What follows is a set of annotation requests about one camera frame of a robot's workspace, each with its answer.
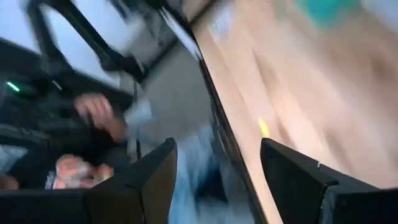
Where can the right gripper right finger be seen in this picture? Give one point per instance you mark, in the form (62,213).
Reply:
(304,193)

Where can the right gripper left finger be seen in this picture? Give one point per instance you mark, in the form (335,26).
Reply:
(140,193)

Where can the person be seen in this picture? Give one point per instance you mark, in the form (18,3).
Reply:
(189,155)

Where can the yellow crayon piece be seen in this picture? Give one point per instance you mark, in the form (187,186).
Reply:
(263,127)

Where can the person's hand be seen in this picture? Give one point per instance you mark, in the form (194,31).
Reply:
(7,183)
(99,115)

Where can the green translucent plastic bin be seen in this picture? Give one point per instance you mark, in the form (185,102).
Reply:
(326,12)

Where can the black metal stand frame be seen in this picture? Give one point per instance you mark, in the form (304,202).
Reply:
(93,46)

